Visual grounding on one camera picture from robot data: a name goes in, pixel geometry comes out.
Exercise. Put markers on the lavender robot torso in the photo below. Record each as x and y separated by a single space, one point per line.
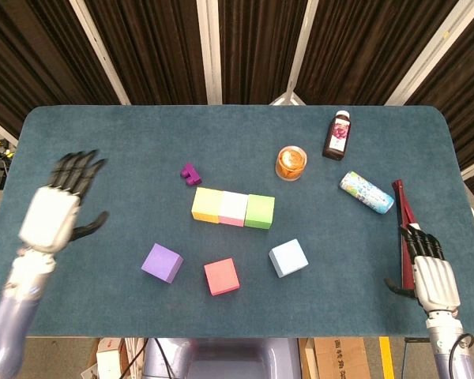
229 359

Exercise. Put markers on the teal table cloth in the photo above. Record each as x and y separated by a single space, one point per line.
102 300

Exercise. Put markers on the yellow foam cube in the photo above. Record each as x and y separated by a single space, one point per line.
207 201

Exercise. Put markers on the light blue foam cube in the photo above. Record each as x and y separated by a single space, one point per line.
287 257

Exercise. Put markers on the white cardboard box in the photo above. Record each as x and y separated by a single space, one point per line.
108 363

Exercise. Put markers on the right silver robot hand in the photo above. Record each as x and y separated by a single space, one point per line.
436 284

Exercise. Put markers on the purple foam cube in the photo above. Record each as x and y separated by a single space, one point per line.
160 262

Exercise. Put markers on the red foam cube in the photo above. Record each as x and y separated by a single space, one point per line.
221 276

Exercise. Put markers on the brown cardboard box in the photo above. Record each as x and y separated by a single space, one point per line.
339 359

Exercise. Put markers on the printed drink can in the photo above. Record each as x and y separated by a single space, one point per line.
367 192

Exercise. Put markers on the clear jar of rubber bands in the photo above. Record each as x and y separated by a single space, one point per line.
291 162

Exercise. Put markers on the brown pleated curtain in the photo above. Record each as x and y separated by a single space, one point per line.
154 47

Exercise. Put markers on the green foam cube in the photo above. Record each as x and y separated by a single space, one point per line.
259 209

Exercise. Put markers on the red paper folding fan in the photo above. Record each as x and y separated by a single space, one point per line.
406 272

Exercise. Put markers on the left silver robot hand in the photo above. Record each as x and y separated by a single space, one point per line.
49 219

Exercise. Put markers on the dark juice bottle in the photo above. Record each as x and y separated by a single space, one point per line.
337 136

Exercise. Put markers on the light wooden board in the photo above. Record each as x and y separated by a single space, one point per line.
310 363

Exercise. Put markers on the white partition foot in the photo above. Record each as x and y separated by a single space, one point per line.
286 99

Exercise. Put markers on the pink foam cube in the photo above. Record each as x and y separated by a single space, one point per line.
233 205

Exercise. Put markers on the small purple toy block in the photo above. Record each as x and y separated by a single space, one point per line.
190 175

